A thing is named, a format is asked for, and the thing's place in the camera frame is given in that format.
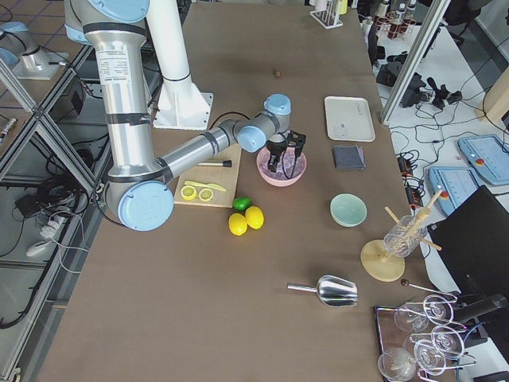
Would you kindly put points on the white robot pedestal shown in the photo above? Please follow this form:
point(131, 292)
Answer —
point(181, 105)

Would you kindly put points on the aluminium frame post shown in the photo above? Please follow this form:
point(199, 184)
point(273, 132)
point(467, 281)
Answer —
point(421, 42)

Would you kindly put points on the green lime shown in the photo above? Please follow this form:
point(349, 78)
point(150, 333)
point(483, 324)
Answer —
point(241, 203)

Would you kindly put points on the yellow lemon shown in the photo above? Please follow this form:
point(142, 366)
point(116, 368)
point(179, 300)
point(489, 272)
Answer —
point(254, 217)
point(237, 224)

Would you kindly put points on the yellow plastic knife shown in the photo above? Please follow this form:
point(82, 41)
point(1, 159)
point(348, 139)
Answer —
point(206, 185)

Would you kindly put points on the dark grey folded cloth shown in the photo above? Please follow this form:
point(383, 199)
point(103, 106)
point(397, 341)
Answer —
point(348, 157)

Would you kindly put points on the blue teach pendant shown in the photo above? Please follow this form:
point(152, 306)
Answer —
point(488, 155)
point(457, 184)

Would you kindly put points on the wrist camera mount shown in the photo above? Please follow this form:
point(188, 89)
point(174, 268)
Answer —
point(297, 141)

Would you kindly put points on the pink bowl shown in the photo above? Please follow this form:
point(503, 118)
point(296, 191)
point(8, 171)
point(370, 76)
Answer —
point(274, 182)

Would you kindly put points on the white wire cup rack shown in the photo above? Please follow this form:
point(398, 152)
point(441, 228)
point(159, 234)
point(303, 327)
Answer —
point(327, 12)

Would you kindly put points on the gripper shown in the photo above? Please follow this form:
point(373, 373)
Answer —
point(275, 148)

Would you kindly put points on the clear glass on stand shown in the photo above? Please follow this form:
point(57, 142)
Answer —
point(404, 237)

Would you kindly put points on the mint green bowl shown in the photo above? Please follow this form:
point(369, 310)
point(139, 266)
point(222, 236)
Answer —
point(348, 210)

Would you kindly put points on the wooden cutting board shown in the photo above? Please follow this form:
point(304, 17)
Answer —
point(219, 175)

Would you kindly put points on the wine glass rack tray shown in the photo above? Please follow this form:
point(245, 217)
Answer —
point(421, 341)

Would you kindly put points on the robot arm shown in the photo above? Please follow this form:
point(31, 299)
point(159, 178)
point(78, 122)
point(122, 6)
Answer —
point(146, 158)
point(21, 53)

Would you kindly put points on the pile of clear ice cubes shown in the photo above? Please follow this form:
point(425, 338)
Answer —
point(288, 167)

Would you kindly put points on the beige plastic tray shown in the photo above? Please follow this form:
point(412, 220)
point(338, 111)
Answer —
point(348, 119)

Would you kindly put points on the wooden cup tree stand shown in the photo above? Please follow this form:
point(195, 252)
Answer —
point(382, 265)

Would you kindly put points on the metal ice scoop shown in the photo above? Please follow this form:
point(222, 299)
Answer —
point(331, 290)

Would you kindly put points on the black monitor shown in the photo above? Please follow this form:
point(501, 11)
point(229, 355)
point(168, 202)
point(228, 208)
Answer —
point(474, 241)

